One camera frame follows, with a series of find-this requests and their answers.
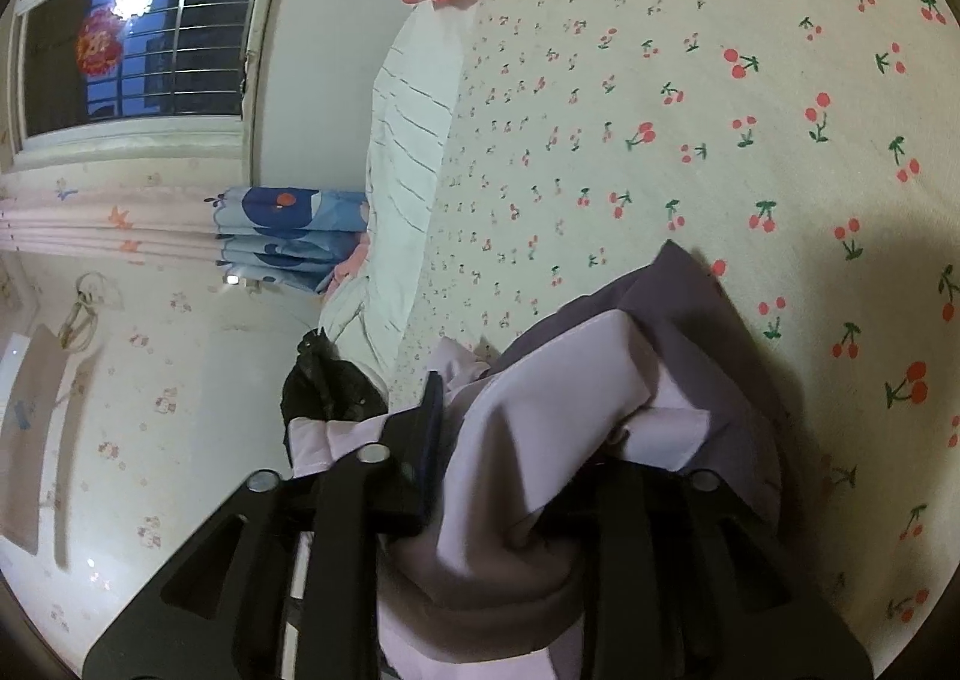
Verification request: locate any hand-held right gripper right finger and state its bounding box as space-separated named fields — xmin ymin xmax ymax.
xmin=540 ymin=459 xmax=878 ymax=680

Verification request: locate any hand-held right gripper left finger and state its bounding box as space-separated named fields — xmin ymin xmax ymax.
xmin=81 ymin=371 xmax=447 ymax=680

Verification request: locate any lilac and purple jacket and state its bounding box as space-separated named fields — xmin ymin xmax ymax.
xmin=289 ymin=239 xmax=796 ymax=680

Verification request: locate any black puffer jacket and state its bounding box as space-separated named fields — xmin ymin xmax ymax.
xmin=281 ymin=327 xmax=391 ymax=452

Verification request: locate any pink and blue printed curtain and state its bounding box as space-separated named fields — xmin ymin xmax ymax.
xmin=0 ymin=181 xmax=370 ymax=295

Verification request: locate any white striped duvet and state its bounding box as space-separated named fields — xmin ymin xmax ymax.
xmin=319 ymin=5 xmax=470 ymax=389

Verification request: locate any cherry print bed sheet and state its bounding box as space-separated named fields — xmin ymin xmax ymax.
xmin=390 ymin=0 xmax=960 ymax=658

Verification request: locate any barred window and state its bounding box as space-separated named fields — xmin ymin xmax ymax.
xmin=15 ymin=0 xmax=293 ymax=160

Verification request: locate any red window decoration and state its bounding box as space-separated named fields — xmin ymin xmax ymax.
xmin=75 ymin=9 xmax=125 ymax=77

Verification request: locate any wall hook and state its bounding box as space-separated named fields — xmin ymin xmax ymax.
xmin=60 ymin=271 xmax=121 ymax=351

